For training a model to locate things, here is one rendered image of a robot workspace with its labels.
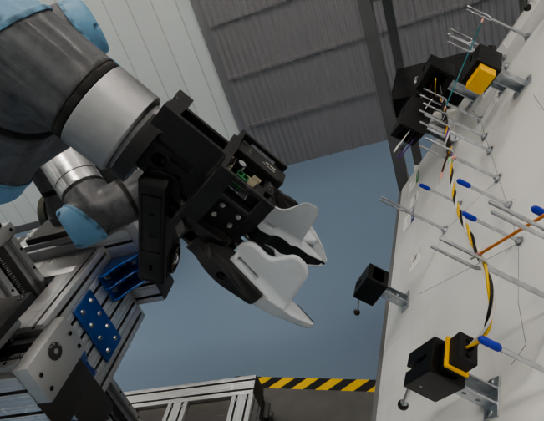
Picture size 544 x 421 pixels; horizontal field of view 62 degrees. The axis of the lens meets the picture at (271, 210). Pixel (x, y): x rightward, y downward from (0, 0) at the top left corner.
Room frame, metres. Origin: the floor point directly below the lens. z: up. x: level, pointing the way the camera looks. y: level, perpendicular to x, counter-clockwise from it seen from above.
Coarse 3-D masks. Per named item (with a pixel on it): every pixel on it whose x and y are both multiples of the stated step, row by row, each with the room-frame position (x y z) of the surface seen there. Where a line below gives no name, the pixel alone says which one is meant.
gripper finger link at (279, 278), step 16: (240, 256) 0.32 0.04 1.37; (256, 256) 0.32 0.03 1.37; (272, 256) 0.31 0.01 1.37; (288, 256) 0.30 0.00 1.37; (256, 272) 0.32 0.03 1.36; (272, 272) 0.31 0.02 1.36; (288, 272) 0.30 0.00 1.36; (304, 272) 0.29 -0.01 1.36; (272, 288) 0.31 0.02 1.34; (288, 288) 0.30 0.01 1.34; (256, 304) 0.30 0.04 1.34; (272, 304) 0.30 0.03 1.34; (288, 304) 0.30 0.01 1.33; (288, 320) 0.30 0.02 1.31; (304, 320) 0.30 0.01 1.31
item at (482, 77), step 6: (480, 66) 0.77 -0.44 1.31; (486, 66) 0.77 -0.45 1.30; (474, 72) 0.78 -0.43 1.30; (480, 72) 0.76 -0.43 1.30; (486, 72) 0.75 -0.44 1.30; (492, 72) 0.76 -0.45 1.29; (474, 78) 0.77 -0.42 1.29; (480, 78) 0.76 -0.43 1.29; (486, 78) 0.76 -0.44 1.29; (492, 78) 0.75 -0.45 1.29; (468, 84) 0.78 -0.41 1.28; (474, 84) 0.77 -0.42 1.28; (480, 84) 0.76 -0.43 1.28; (486, 84) 0.76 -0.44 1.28; (474, 90) 0.77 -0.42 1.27; (480, 90) 0.77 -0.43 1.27
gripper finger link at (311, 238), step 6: (312, 228) 0.55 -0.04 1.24; (306, 234) 0.54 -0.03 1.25; (312, 234) 0.54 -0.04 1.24; (306, 240) 0.52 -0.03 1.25; (312, 240) 0.53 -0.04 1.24; (318, 240) 0.54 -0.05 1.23; (312, 246) 0.54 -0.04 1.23; (318, 246) 0.53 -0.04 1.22; (318, 252) 0.53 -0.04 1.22; (324, 252) 0.53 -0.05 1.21; (324, 258) 0.52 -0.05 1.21
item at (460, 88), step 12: (432, 60) 1.06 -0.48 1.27; (444, 60) 1.09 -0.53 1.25; (420, 72) 1.11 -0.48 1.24; (432, 72) 1.02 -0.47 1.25; (444, 72) 1.01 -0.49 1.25; (420, 84) 1.04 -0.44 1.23; (432, 84) 1.06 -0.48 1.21; (444, 84) 1.01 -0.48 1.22; (456, 84) 1.03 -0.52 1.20; (468, 96) 1.03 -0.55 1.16
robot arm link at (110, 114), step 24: (120, 72) 0.37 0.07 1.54; (96, 96) 0.35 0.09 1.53; (120, 96) 0.35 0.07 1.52; (144, 96) 0.36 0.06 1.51; (72, 120) 0.34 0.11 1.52; (96, 120) 0.34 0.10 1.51; (120, 120) 0.34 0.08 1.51; (144, 120) 0.35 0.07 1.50; (72, 144) 0.35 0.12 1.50; (96, 144) 0.34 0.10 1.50; (120, 144) 0.34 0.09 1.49
